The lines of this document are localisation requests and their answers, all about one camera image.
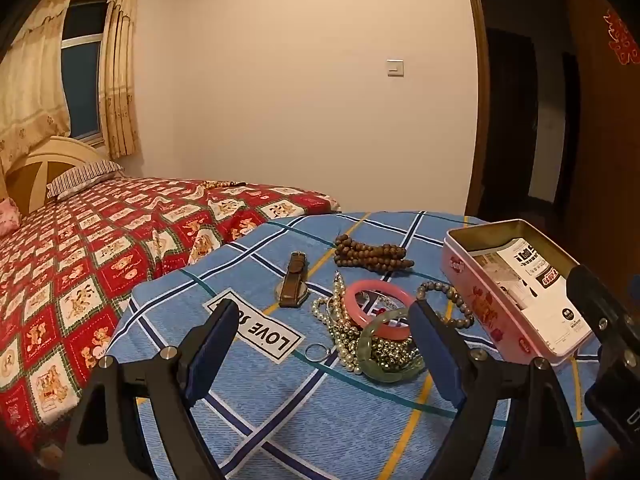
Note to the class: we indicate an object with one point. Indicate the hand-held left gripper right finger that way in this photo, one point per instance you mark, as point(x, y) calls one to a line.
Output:
point(435, 355)

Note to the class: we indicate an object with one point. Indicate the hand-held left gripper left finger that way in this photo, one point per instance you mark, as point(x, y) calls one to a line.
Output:
point(210, 355)

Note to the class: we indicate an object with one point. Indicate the white light switch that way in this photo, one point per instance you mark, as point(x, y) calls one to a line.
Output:
point(395, 67)

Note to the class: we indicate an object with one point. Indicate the pink pillow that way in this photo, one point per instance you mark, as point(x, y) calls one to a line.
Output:
point(7, 217)

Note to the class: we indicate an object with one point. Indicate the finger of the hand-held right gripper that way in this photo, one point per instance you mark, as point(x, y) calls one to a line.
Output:
point(600, 310)

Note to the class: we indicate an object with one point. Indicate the wide beige curtain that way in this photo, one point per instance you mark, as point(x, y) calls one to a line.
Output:
point(30, 85)

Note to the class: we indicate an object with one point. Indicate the pink metal tin box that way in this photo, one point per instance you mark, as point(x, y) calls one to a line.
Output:
point(480, 295)

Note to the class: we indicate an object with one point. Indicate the blue plaid bed sheet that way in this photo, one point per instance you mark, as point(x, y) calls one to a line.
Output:
point(350, 425)

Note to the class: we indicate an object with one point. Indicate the cream wooden headboard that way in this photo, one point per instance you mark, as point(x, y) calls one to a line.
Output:
point(35, 170)

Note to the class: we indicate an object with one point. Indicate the printed paper sheet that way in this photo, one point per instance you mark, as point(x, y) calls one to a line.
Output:
point(540, 290)

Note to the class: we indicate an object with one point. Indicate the window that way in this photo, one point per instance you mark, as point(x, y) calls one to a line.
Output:
point(82, 80)

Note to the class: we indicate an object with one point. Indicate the brown wooden door frame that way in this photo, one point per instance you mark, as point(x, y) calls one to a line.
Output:
point(477, 110)

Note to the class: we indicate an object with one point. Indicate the striped pillow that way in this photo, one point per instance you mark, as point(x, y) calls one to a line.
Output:
point(85, 176)

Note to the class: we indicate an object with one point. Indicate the brown wooden door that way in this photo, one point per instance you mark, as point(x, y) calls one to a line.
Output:
point(605, 160)

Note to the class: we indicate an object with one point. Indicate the pink bangle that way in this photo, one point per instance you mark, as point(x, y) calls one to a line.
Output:
point(352, 310)

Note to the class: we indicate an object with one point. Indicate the red paper door decoration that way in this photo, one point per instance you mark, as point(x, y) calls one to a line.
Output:
point(622, 40)

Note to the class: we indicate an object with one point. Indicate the narrow beige curtain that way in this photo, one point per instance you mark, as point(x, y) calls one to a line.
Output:
point(120, 75)

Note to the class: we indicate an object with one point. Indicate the green jade bangle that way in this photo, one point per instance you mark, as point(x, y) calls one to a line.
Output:
point(367, 355)

